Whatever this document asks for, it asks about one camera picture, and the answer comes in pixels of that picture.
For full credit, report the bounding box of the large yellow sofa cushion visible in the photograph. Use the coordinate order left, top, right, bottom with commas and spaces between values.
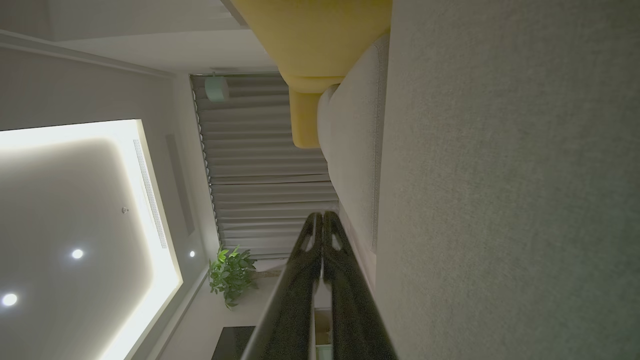
229, 0, 394, 94

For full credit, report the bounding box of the green potted plant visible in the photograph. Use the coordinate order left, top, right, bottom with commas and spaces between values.
208, 244, 260, 311

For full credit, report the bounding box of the grey fabric sofa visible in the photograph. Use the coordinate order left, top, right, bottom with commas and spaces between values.
316, 0, 640, 360

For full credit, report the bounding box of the mint green wall device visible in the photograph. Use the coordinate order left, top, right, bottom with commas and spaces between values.
203, 75, 230, 104

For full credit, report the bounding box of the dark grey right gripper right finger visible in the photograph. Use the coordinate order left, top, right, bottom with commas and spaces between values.
322, 211, 399, 360

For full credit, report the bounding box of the grey pleated curtain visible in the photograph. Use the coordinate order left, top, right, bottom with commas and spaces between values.
189, 73, 341, 262

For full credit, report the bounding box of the dark flat panel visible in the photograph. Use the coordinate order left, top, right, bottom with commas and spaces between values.
210, 325, 256, 360

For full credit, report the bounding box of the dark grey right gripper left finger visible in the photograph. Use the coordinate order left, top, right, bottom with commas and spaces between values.
240, 212, 324, 360

